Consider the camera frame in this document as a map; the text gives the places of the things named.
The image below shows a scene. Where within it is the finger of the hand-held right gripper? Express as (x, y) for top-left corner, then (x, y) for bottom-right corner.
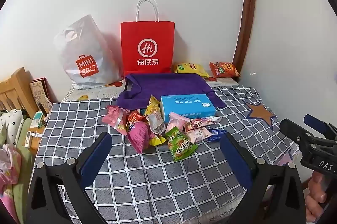
(279, 119), (337, 153)
(304, 114), (337, 139)

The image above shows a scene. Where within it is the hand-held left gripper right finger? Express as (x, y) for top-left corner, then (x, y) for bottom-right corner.
(220, 132), (307, 224)

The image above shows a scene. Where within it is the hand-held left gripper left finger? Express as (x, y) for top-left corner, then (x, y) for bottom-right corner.
(25, 132), (113, 224)

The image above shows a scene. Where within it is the white berry snack packet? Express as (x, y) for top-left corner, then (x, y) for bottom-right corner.
(195, 116), (223, 125)

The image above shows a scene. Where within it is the pink panda snack packet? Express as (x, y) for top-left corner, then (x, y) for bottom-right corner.
(184, 119), (212, 144)

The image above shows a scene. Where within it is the magenta and yellow snack packet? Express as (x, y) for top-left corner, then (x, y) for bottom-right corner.
(127, 121), (167, 154)

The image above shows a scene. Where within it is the green snack packet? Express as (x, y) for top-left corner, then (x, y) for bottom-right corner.
(165, 126), (198, 162)

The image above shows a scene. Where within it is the silver snack packet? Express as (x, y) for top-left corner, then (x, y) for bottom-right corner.
(147, 112), (167, 135)

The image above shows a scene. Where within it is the light pink peach snack packet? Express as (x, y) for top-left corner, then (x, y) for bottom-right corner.
(165, 112), (190, 133)

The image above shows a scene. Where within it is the person's right hand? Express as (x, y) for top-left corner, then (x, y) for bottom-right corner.
(307, 173), (331, 216)

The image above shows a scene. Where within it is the small blue snack packet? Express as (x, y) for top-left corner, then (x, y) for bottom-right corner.
(204, 128), (227, 142)

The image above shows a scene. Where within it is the grey plaid tablecloth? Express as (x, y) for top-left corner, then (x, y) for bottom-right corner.
(28, 85), (301, 224)

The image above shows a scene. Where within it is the pink cartoon snack packet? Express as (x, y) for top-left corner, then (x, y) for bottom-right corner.
(102, 105), (127, 135)

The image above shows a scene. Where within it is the red snack packet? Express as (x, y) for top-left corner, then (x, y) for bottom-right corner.
(127, 110), (146, 131)

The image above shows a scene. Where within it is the wooden nightstand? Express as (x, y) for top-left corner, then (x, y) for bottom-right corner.
(28, 119), (46, 154)

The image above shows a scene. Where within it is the green white box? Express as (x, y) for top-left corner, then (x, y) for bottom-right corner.
(32, 111), (46, 130)

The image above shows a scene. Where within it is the white remote control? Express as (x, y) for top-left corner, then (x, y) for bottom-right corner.
(24, 130), (33, 148)

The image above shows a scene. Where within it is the blue tissue box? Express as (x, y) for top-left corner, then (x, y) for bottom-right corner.
(160, 93), (216, 123)

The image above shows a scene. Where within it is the green bedsheet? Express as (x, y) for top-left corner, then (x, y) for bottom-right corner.
(12, 119), (36, 224)

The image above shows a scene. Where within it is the yellow triangular snack packet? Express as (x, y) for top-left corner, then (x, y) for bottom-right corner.
(146, 95), (161, 121)

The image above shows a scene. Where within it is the patterned book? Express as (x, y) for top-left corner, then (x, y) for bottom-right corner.
(29, 78), (53, 115)

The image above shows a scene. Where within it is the pink cloth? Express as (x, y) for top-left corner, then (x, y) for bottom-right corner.
(0, 143), (22, 214)

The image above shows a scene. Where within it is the white floral pillow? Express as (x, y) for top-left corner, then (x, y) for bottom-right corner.
(0, 109), (25, 147)

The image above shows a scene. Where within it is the orange chips bag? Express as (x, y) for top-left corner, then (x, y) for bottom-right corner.
(209, 61), (241, 78)

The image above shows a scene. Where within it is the purple towel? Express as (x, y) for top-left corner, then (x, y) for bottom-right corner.
(116, 73), (227, 110)

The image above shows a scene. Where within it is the yellow chips bag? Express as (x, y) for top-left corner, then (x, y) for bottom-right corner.
(172, 62), (210, 78)

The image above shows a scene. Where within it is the white plastic bag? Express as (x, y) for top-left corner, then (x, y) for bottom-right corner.
(53, 14), (124, 90)

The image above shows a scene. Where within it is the red paper bag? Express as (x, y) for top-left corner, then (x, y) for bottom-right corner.
(120, 0), (175, 74)

